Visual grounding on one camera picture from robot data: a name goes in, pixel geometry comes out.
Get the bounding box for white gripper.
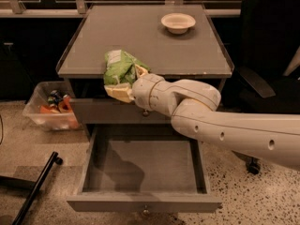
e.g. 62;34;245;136
104;65;164;111

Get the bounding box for green rice chip bag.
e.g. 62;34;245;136
103;50;150;85

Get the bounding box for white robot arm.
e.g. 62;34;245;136
104;64;300;170

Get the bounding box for grey upper drawer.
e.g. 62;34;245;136
68;78;226;125

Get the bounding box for grey drawer cabinet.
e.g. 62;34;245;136
56;5;233;136

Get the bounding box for grey open middle drawer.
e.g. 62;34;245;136
67;125;221;214

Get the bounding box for white paper bowl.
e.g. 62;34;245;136
161;13;196;35

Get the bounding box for orange items in bin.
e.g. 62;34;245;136
39;90;72;113

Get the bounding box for clear plastic storage bin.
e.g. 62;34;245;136
22;82;81;130

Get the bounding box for black chair base leg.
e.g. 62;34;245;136
0;151;63;225

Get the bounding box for black office chair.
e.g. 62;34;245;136
231;0;300;175

